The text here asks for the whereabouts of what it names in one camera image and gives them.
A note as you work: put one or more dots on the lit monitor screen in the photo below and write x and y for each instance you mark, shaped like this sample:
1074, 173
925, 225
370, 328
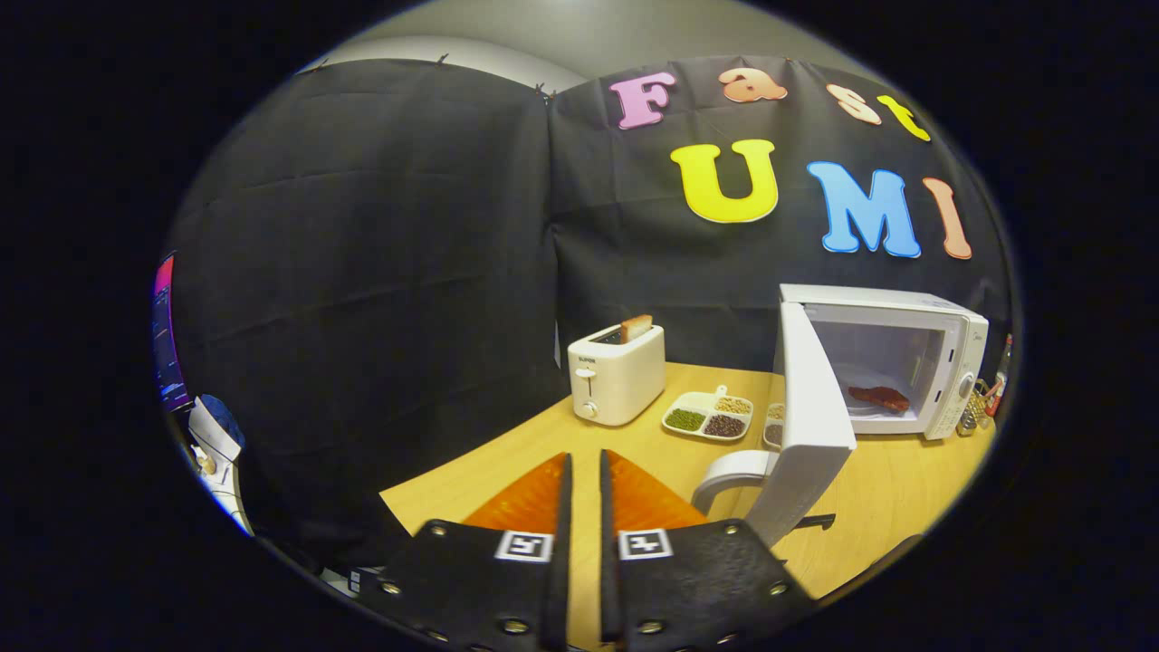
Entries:
167, 344

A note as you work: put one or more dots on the white and blue object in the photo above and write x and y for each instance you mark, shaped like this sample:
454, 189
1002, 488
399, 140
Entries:
217, 435

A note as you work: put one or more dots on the white toaster oven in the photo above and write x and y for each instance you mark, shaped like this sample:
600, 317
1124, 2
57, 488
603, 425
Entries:
815, 407

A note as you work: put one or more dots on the divided white bean dish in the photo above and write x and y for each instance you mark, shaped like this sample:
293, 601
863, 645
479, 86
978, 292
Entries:
706, 418

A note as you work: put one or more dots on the cream pop-up toaster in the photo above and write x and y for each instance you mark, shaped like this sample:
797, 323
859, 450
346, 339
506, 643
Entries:
620, 380

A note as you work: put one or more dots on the clear bottle with red label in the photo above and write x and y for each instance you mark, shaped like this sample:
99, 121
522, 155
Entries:
1004, 371

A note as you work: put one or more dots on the small black object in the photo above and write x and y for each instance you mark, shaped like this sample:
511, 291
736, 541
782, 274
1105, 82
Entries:
817, 521

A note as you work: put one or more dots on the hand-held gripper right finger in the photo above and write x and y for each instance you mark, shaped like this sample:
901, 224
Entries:
609, 570

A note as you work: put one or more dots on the dark red sausage piece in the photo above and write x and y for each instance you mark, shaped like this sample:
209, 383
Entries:
880, 398

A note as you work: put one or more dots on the black backdrop cloth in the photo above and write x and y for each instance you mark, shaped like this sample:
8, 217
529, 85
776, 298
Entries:
362, 272

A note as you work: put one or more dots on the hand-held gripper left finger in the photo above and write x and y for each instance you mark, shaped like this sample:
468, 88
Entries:
560, 561

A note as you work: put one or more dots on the glass turntable plate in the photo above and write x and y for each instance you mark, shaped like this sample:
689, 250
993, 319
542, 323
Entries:
860, 376

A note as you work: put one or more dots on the toast slice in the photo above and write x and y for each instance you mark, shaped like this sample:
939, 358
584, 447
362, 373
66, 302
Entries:
636, 329

